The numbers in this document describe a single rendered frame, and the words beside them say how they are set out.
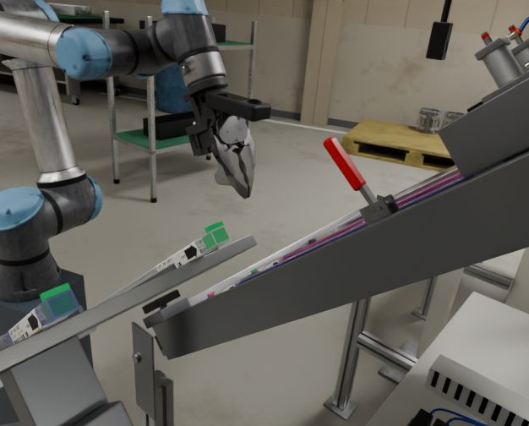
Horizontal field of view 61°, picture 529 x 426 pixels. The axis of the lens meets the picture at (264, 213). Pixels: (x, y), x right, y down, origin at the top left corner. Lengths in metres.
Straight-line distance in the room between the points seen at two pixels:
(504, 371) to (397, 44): 4.43
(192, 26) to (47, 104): 0.47
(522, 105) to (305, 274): 0.25
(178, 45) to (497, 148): 0.57
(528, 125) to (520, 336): 0.76
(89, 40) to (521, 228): 0.64
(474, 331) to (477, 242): 0.69
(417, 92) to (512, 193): 4.84
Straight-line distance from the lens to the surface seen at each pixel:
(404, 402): 0.85
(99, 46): 0.79
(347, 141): 4.30
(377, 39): 5.19
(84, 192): 1.20
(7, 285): 1.18
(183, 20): 0.82
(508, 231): 0.38
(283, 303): 0.52
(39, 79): 1.17
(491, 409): 0.87
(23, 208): 1.10
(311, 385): 1.72
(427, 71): 5.17
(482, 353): 1.02
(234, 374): 1.72
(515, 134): 0.40
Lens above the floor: 1.21
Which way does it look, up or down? 25 degrees down
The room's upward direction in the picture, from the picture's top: 5 degrees clockwise
